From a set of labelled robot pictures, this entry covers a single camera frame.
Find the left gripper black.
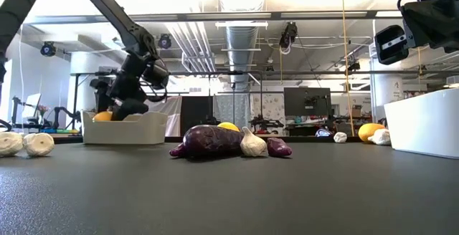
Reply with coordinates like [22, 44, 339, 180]
[107, 54, 153, 122]

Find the orange-yellow lemon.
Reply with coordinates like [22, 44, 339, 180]
[357, 123, 387, 143]
[93, 110, 114, 122]

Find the small purple eggplant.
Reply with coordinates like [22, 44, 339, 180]
[266, 137, 293, 158]
[169, 142, 187, 158]

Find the white plastic basket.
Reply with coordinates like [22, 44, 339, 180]
[383, 87, 459, 160]

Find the large purple eggplant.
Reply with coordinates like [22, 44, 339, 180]
[182, 124, 245, 158]

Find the yellow lemon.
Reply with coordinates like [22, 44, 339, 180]
[217, 122, 240, 133]

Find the beige plastic basket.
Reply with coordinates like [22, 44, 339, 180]
[81, 110, 169, 145]

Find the white round pillar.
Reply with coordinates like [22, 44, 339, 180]
[371, 57, 404, 121]

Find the white cloth curtain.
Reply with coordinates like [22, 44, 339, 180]
[148, 96, 183, 138]

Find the black curtain panel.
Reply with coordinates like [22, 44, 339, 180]
[180, 96, 214, 130]

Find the green flat item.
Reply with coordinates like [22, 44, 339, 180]
[39, 128, 80, 135]

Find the black round spotlight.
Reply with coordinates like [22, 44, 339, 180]
[39, 41, 57, 57]
[157, 33, 172, 49]

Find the grey metal beam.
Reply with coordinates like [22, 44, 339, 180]
[21, 9, 413, 24]

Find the grey patterned curtain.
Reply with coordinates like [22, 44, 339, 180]
[214, 93, 251, 130]

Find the white-screen monitor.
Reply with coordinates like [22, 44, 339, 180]
[21, 92, 42, 120]

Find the black monitor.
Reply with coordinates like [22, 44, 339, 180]
[283, 87, 333, 117]

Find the black stand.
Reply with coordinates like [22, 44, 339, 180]
[11, 96, 22, 125]

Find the white floral curtain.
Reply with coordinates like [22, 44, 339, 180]
[250, 93, 286, 135]

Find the black table mat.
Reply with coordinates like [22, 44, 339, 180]
[0, 141, 459, 235]

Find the white strip light fixture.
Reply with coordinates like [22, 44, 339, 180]
[214, 20, 269, 30]

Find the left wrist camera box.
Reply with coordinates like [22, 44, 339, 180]
[142, 59, 170, 90]

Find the yellow rope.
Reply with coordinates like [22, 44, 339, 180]
[339, 0, 356, 138]

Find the black device on cord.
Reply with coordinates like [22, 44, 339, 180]
[278, 21, 298, 55]

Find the black aluminium table frame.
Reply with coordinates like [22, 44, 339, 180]
[53, 135, 363, 144]

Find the silver ventilation duct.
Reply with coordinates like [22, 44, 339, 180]
[224, 25, 260, 92]

